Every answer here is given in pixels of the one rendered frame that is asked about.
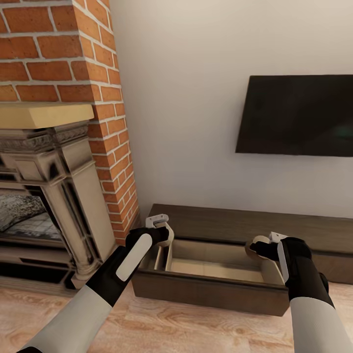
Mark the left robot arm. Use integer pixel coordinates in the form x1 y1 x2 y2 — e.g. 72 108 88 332
16 214 169 353

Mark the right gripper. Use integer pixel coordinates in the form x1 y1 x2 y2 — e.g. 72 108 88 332
250 241 279 261

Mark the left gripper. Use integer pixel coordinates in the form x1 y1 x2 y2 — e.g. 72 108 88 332
151 227 169 245

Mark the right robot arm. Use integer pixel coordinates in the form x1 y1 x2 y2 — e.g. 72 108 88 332
250 232 353 353

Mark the pillar candle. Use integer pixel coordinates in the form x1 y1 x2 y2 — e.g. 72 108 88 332
154 222 174 247
245 236 270 261

